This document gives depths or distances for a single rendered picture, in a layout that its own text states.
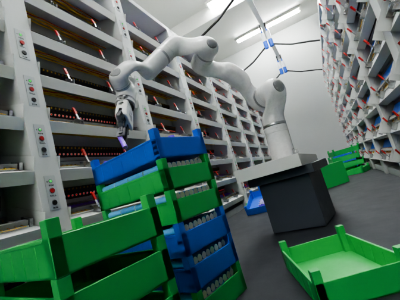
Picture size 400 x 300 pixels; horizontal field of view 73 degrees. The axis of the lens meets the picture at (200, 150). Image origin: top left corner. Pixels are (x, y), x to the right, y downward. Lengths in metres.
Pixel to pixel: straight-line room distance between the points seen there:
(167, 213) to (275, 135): 0.87
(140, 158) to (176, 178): 0.11
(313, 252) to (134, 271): 0.61
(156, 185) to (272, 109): 0.89
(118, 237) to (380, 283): 0.51
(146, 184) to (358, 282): 0.51
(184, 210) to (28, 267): 0.34
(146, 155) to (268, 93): 0.86
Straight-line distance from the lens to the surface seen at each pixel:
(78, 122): 1.29
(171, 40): 1.41
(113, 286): 0.47
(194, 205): 0.72
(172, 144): 0.71
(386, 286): 0.70
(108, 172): 0.84
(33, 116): 1.16
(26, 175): 1.07
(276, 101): 1.43
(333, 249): 0.97
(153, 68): 1.31
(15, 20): 1.36
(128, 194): 0.78
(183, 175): 0.71
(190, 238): 0.69
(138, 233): 0.50
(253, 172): 1.29
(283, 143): 1.40
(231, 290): 0.80
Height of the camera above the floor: 0.30
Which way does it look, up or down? 8 degrees up
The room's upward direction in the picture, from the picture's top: 16 degrees counter-clockwise
